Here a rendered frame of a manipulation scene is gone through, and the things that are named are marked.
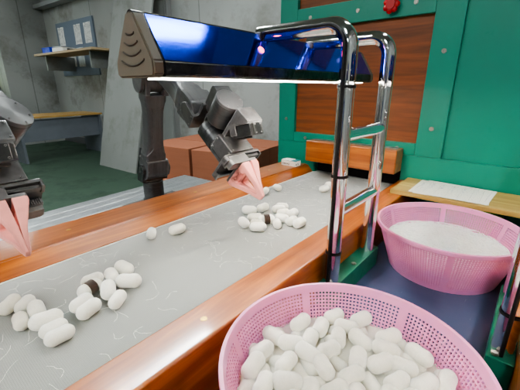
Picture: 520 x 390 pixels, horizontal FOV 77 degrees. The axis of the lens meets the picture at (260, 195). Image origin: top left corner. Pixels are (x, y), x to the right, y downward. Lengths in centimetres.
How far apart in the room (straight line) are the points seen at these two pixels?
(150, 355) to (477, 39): 96
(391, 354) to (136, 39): 46
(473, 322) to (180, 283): 47
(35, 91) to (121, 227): 694
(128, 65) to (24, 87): 711
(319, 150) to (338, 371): 79
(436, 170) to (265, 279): 69
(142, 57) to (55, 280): 38
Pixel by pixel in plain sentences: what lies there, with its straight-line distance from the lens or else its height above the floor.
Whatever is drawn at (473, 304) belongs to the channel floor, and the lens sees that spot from 69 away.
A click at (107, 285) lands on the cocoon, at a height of 76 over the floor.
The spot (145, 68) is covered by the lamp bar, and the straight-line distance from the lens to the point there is 42.
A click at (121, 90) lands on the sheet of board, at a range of 477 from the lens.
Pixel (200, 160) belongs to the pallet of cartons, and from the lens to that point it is 300.
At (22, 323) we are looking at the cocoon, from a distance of 52.
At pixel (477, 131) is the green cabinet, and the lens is 102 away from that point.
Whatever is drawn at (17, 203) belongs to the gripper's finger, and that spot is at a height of 88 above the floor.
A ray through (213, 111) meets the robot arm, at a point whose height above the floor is 98.
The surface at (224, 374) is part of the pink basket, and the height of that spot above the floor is 77.
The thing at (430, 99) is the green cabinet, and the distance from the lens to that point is 103.
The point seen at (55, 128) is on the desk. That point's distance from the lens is 575.
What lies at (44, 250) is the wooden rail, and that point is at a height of 76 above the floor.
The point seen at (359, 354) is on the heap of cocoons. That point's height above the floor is 75.
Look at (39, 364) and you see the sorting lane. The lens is 47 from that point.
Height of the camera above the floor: 103
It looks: 18 degrees down
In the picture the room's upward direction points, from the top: straight up
